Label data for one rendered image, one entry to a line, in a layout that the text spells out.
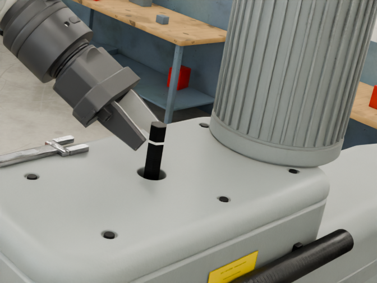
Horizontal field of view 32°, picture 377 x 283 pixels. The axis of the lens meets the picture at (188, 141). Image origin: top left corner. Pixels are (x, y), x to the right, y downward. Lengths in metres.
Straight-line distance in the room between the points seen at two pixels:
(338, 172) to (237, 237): 0.52
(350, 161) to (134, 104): 0.62
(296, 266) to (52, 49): 0.41
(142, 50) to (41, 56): 6.39
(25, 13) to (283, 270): 0.44
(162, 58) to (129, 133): 6.17
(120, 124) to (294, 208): 0.25
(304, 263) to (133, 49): 6.49
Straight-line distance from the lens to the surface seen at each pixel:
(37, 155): 0.82
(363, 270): 1.22
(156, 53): 7.01
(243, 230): 0.78
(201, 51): 6.53
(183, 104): 6.00
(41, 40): 0.78
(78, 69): 0.77
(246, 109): 0.90
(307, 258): 0.88
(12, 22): 0.80
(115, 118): 0.78
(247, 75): 0.89
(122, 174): 0.81
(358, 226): 1.14
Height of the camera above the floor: 2.25
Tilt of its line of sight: 23 degrees down
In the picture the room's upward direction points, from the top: 10 degrees clockwise
